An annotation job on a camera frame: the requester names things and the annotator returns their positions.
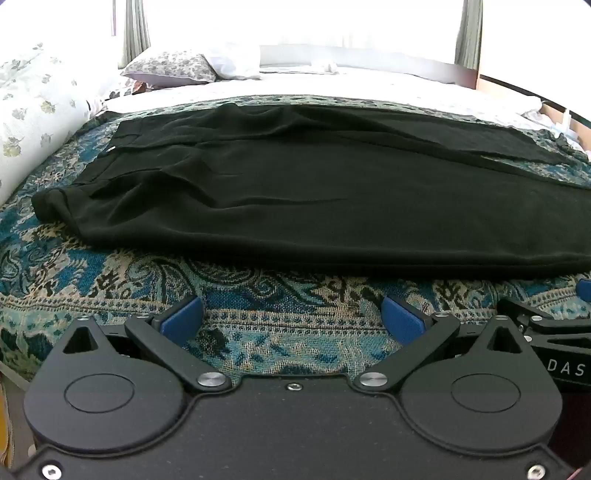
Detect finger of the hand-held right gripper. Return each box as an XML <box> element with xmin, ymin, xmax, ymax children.
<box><xmin>496</xmin><ymin>277</ymin><xmax>591</xmax><ymax>334</ymax></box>

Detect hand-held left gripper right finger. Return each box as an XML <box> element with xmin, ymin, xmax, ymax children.
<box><xmin>353</xmin><ymin>296</ymin><xmax>533</xmax><ymax>394</ymax></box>

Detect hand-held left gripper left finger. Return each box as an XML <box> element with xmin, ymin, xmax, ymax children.
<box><xmin>61</xmin><ymin>295</ymin><xmax>232</xmax><ymax>394</ymax></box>

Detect black pants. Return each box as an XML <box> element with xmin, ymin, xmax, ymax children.
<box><xmin>32</xmin><ymin>102</ymin><xmax>591</xmax><ymax>280</ymax></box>

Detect blue paisley patterned blanket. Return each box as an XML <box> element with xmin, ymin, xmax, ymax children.
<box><xmin>0</xmin><ymin>92</ymin><xmax>591</xmax><ymax>385</ymax></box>

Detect crumpled white cloth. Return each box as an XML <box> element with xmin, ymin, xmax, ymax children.
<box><xmin>521</xmin><ymin>104</ymin><xmax>556</xmax><ymax>129</ymax></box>

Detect white bed sheet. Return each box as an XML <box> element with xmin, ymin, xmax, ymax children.
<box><xmin>102</xmin><ymin>65</ymin><xmax>548</xmax><ymax>131</ymax></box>

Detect reddish patterned cushion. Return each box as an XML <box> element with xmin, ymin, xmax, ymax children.
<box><xmin>108</xmin><ymin>79</ymin><xmax>152</xmax><ymax>99</ymax></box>

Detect grey floral pillow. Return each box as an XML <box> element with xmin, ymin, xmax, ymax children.
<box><xmin>121</xmin><ymin>50</ymin><xmax>219</xmax><ymax>89</ymax></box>

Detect white floral duvet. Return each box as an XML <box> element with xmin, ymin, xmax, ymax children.
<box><xmin>0</xmin><ymin>44</ymin><xmax>136</xmax><ymax>205</ymax></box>

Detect plain white pillow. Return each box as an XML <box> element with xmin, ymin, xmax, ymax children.
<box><xmin>203</xmin><ymin>41</ymin><xmax>264</xmax><ymax>82</ymax></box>

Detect green curtain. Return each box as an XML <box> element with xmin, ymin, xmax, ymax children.
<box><xmin>455</xmin><ymin>0</ymin><xmax>484</xmax><ymax>71</ymax></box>
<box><xmin>120</xmin><ymin>0</ymin><xmax>153</xmax><ymax>70</ymax></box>

